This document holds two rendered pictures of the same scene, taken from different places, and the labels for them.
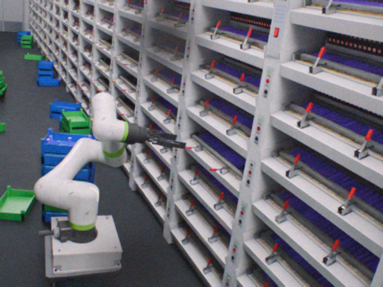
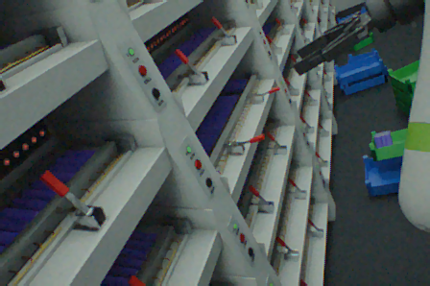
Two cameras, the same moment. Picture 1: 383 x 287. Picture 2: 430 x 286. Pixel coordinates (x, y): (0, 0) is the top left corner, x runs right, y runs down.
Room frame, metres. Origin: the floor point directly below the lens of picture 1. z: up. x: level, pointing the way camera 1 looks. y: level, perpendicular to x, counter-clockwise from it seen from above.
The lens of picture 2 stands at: (2.41, 0.58, 1.07)
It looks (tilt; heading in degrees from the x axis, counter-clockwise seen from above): 24 degrees down; 239
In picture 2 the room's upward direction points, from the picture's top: 29 degrees counter-clockwise
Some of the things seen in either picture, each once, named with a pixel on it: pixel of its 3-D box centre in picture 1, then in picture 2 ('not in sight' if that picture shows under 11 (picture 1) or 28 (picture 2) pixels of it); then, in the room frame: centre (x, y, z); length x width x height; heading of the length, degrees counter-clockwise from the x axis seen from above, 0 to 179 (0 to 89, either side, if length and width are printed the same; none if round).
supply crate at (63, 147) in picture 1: (69, 142); not in sight; (2.28, 0.71, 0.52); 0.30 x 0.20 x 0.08; 98
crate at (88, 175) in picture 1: (69, 165); not in sight; (2.28, 0.71, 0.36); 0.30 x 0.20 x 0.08; 98
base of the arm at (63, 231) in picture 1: (69, 229); not in sight; (1.53, 0.47, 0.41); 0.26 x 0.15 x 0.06; 116
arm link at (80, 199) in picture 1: (80, 203); not in sight; (1.55, 0.43, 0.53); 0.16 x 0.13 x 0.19; 83
